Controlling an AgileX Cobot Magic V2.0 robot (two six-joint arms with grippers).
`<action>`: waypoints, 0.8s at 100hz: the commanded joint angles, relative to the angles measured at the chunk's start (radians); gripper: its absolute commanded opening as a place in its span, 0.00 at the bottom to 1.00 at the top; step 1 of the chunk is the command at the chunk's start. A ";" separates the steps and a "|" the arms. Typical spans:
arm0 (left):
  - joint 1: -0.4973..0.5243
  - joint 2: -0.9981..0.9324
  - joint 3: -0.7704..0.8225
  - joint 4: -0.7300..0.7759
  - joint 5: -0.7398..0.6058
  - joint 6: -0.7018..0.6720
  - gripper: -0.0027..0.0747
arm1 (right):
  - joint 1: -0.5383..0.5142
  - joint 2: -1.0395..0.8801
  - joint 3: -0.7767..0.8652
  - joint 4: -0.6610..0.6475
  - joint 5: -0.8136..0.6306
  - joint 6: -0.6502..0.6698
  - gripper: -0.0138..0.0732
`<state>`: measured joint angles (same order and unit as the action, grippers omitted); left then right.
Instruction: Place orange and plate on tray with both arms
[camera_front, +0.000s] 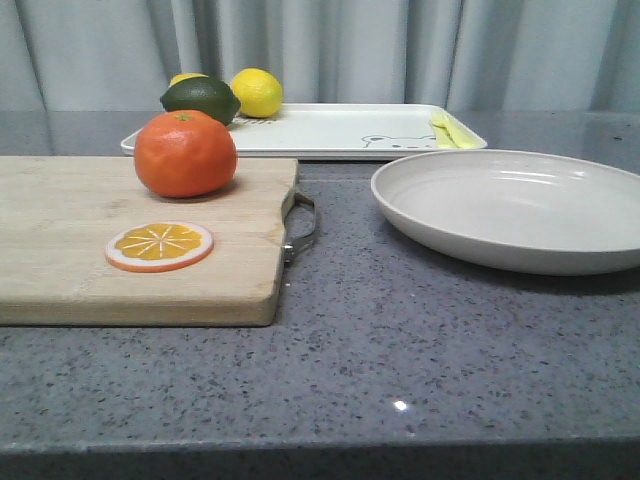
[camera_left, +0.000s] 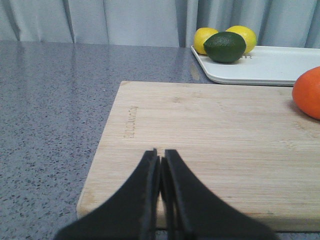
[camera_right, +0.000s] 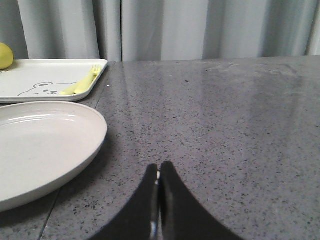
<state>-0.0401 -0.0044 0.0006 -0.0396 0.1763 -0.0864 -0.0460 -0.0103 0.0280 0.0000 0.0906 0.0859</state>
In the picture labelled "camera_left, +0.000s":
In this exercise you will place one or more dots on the grey curtain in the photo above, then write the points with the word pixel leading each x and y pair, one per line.
pixel 158 23

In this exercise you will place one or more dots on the yellow lemon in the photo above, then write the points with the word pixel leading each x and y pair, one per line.
pixel 201 36
pixel 247 34

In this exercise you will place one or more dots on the wooden cutting board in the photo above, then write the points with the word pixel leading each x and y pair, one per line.
pixel 250 145

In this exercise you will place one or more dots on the yellow lemon left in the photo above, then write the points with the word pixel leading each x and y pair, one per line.
pixel 201 36

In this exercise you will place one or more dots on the yellow lemon right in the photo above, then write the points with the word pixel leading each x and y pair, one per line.
pixel 247 34

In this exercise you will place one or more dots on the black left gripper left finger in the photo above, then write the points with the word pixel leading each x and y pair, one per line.
pixel 129 214

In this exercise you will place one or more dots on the white rectangular tray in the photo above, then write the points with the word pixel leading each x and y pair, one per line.
pixel 263 66

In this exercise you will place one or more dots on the green lime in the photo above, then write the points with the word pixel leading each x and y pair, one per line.
pixel 225 47

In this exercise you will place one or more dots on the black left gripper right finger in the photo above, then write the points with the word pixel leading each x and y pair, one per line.
pixel 193 212

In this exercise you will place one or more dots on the orange mandarin fruit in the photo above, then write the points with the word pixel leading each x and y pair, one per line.
pixel 306 92

